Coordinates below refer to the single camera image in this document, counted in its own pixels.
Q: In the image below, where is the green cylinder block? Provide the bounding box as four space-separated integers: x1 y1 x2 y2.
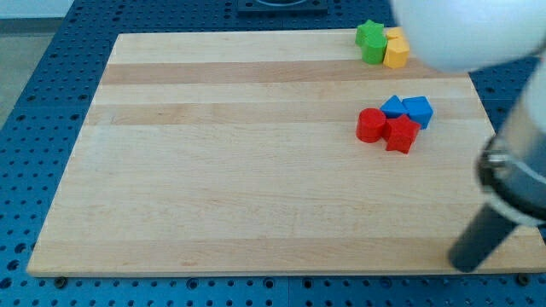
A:
361 34 387 65

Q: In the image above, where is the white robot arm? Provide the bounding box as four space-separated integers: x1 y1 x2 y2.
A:
391 0 545 226

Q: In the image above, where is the red cylinder block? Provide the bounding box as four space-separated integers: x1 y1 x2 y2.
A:
356 108 386 143

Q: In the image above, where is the blue cube block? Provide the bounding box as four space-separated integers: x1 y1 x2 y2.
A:
402 96 433 130

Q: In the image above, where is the green star block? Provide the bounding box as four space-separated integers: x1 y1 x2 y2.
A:
355 20 384 46

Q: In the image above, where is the yellow block behind hexagon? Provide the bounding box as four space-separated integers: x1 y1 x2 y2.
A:
385 26 404 40

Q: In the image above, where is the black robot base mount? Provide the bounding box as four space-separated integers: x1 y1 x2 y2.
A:
235 0 328 14

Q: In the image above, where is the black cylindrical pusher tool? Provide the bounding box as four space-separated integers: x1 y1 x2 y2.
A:
448 203 518 273

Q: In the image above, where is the wooden board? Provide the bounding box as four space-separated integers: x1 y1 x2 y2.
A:
26 27 546 278

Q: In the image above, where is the red star block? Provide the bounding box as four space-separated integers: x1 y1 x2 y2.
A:
382 114 421 154

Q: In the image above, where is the blue triangle block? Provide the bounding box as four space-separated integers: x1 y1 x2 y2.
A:
380 96 408 119

